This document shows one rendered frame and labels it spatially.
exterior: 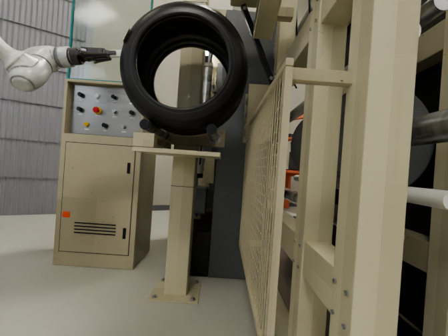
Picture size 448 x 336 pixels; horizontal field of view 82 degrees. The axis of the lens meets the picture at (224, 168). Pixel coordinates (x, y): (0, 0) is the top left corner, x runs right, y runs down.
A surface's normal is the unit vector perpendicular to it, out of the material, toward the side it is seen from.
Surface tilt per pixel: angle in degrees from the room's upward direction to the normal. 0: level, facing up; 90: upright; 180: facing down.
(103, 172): 90
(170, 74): 90
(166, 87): 90
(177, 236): 90
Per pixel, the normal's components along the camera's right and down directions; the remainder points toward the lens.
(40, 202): 0.52, 0.04
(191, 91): 0.00, 0.00
